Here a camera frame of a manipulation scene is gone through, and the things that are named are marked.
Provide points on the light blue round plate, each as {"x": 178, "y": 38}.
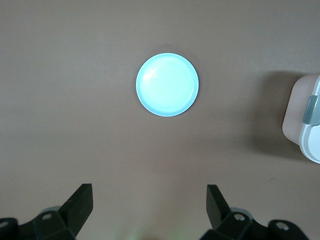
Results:
{"x": 167, "y": 85}

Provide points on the white lidded box grey clips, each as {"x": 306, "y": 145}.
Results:
{"x": 307, "y": 120}

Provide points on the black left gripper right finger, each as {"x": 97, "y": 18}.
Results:
{"x": 230, "y": 225}

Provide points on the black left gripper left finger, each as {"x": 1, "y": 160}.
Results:
{"x": 62, "y": 222}

